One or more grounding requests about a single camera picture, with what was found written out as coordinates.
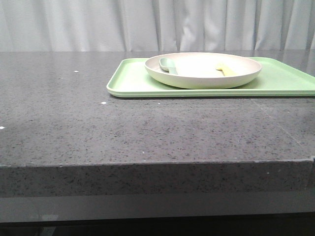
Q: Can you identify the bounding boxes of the light green serving tray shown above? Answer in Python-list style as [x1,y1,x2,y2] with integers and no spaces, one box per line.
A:
[106,57,315,98]

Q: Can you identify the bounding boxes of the white pleated curtain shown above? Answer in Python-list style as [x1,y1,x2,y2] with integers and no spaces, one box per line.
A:
[0,0,315,52]

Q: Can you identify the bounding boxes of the pale green plastic spoon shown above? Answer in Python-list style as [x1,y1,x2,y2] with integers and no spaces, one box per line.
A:
[159,58,178,75]

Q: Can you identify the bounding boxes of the yellow plastic fork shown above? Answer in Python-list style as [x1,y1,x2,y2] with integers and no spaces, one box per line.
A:
[215,62,237,76]

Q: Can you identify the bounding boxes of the cream round plate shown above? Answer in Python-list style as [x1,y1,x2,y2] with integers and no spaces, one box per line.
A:
[145,52,262,89]

